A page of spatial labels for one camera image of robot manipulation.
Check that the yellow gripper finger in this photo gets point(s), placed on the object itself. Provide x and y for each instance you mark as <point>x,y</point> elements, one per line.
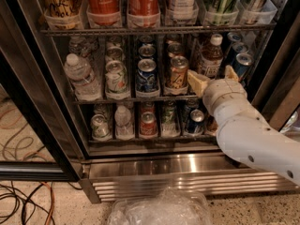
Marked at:
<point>197,82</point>
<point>230,73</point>

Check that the tea bottle with white cap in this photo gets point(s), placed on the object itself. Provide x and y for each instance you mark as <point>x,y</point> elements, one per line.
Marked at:
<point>211,57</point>

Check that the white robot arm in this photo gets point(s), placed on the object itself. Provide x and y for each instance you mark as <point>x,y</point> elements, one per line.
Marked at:
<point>242,132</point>

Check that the blue can bottom shelf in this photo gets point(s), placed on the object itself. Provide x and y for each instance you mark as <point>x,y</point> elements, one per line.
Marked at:
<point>195,122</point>

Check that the orange can bottom shelf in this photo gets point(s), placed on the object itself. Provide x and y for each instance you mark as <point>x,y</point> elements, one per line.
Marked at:
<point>211,126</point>

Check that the red can bottom shelf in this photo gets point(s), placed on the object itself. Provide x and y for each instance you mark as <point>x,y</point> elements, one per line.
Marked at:
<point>148,126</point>

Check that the green striped can top shelf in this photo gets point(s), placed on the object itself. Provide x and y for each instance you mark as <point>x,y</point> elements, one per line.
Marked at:
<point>219,11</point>

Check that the small water bottle bottom shelf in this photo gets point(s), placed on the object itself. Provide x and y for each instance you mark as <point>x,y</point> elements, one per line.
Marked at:
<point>124,125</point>

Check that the stainless steel fridge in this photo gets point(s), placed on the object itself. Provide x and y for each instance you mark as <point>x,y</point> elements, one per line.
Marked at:
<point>145,165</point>

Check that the green white can bottom shelf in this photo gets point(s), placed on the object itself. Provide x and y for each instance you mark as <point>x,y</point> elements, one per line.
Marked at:
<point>100,128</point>

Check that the clear water bottle middle shelf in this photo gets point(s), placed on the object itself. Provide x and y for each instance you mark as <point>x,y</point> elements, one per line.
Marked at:
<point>82,77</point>

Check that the fridge sliding glass door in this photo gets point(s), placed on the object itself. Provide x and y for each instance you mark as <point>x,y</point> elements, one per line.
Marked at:
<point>32,75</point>

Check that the blue energy can front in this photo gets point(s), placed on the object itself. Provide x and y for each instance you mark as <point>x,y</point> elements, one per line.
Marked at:
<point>241,64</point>

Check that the orange lacroix can front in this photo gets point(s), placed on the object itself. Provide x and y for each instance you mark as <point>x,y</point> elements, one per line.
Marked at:
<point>177,72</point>

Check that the blue pepsi can front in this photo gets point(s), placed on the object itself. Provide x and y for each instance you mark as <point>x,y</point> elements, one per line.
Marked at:
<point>147,76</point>

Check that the green white can front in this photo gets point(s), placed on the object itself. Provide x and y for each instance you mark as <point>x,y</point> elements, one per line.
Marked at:
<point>116,76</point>

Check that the red coca-cola can right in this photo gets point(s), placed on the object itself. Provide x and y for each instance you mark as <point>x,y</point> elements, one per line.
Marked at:
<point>144,12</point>

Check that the red coca-cola can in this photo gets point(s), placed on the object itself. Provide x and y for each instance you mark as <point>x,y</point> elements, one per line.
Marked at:
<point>104,12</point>
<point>144,12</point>

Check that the red coca-cola can left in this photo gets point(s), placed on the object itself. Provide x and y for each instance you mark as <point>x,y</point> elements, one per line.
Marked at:
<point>104,12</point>

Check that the clear plastic bag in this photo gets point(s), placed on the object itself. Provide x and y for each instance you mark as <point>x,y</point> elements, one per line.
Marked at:
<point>170,207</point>

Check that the top wire shelf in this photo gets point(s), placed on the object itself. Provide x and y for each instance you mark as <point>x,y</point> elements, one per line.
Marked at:
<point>123,31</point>

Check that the wire shelf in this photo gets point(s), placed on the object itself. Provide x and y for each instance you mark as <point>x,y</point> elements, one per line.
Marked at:
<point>135,99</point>
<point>123,31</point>

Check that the middle wire shelf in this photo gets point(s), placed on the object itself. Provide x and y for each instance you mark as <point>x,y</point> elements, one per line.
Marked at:
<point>135,99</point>

